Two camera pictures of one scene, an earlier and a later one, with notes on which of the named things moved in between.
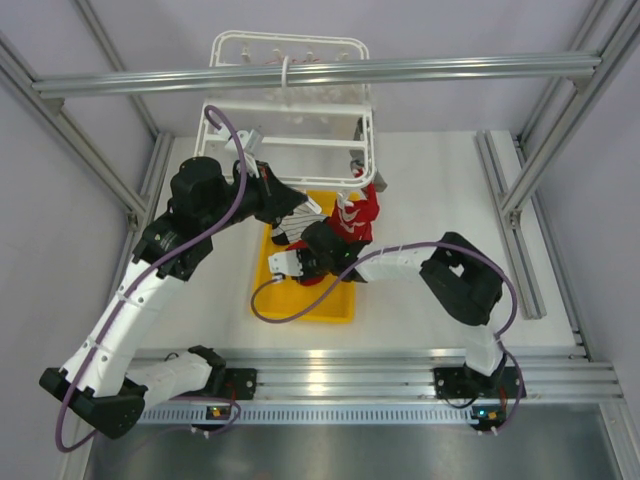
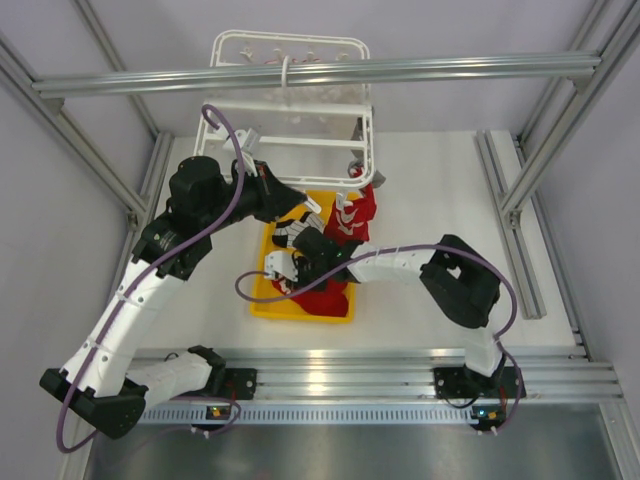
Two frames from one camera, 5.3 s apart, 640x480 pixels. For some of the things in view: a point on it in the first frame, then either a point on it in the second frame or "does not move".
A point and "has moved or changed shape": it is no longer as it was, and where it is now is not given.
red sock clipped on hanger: (354, 223) does not move
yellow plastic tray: (282, 298) does not move
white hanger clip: (313, 205) does not move
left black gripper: (276, 200) does not move
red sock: (306, 281) has moved or changed shape
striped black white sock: (294, 225) has moved or changed shape
